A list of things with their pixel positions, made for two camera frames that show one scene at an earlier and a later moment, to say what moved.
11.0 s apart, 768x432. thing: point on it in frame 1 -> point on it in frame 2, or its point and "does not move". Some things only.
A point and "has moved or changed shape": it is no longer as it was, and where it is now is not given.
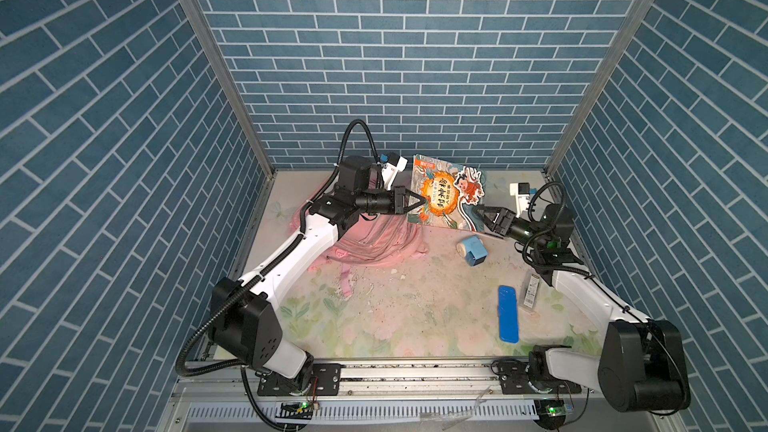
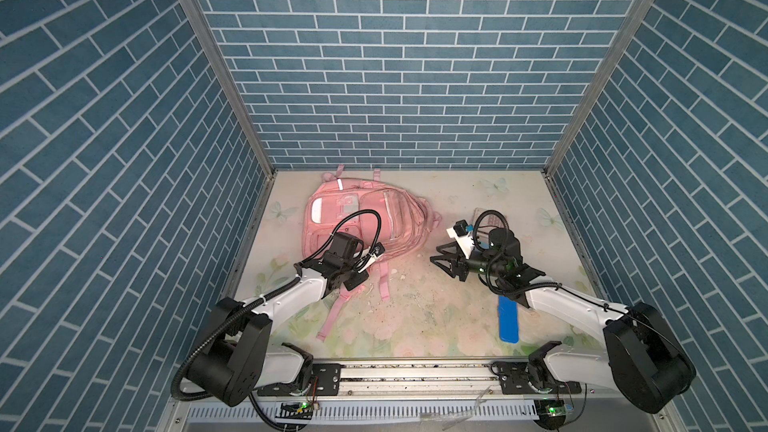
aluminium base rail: [407, 396] does not move
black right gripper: [487, 221] -> [457, 263]
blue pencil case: [508, 314] does not move
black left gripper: [391, 200] -> [362, 275]
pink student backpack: [368, 238] has moved or changed shape
